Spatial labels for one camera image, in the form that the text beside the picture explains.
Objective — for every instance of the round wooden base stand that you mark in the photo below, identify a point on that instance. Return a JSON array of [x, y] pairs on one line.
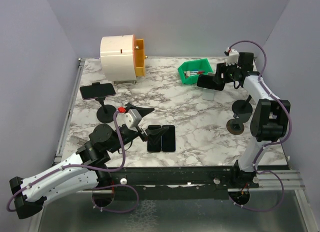
[[236, 125]]

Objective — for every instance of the black mounting rail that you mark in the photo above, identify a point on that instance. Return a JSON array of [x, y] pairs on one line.
[[176, 183]]

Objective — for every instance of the black phone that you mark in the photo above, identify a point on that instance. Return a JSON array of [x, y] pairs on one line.
[[153, 144]]

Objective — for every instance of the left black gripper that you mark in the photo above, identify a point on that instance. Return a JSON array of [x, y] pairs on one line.
[[155, 134]]

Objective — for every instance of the black phone stand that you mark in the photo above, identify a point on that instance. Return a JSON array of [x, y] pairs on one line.
[[242, 108], [105, 112]]

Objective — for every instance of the silver phone stand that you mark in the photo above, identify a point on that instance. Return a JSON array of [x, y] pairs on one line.
[[208, 91]]

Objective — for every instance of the red marker in bin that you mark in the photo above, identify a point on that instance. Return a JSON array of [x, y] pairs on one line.
[[193, 73]]

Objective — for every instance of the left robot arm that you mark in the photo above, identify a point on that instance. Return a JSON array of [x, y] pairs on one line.
[[89, 168]]

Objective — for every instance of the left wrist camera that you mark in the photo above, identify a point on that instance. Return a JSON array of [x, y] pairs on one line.
[[132, 118]]

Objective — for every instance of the orange drawer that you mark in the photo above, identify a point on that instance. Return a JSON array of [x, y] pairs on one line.
[[139, 58]]

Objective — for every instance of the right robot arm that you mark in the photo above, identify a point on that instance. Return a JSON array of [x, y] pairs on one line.
[[268, 115]]

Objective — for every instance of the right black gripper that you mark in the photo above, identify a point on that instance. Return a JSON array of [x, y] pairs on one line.
[[221, 68]]

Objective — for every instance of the white cylindrical drawer box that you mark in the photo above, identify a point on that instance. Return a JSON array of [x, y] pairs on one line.
[[117, 56]]

